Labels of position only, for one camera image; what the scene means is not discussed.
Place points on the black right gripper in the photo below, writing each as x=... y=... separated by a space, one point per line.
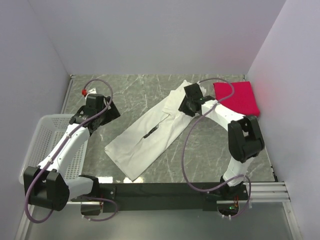
x=182 y=108

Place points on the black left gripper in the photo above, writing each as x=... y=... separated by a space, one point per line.
x=112 y=113

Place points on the white t shirt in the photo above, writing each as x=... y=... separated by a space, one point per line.
x=134 y=150

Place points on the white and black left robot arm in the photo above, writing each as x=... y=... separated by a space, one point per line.
x=45 y=185

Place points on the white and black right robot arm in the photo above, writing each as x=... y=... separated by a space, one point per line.
x=245 y=141

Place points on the folded red t shirt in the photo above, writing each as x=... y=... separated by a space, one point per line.
x=243 y=100

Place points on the white plastic basket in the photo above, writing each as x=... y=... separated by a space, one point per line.
x=49 y=131

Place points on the black base beam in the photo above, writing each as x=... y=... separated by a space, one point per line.
x=168 y=196

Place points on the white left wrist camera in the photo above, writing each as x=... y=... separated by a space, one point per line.
x=86 y=92

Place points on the aluminium rail frame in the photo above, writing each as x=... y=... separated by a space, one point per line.
x=266 y=215

